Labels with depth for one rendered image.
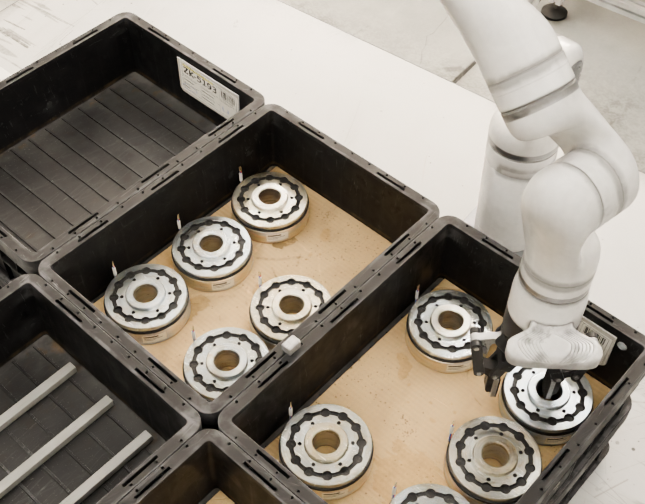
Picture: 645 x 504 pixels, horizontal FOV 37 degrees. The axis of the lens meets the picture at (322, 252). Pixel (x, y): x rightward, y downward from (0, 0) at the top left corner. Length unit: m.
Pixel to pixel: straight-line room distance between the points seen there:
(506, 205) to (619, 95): 1.61
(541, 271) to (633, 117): 1.94
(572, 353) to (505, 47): 0.30
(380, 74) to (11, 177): 0.67
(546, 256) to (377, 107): 0.82
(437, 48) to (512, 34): 2.12
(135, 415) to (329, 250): 0.33
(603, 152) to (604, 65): 2.12
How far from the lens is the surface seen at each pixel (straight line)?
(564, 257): 0.88
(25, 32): 1.90
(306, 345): 1.06
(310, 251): 1.28
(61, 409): 1.17
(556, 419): 1.13
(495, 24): 0.83
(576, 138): 0.88
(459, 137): 1.63
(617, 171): 0.87
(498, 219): 1.34
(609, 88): 2.91
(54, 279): 1.16
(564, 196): 0.83
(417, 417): 1.14
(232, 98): 1.37
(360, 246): 1.28
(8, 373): 1.22
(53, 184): 1.41
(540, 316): 0.96
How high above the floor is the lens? 1.81
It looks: 50 degrees down
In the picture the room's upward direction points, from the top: 1 degrees clockwise
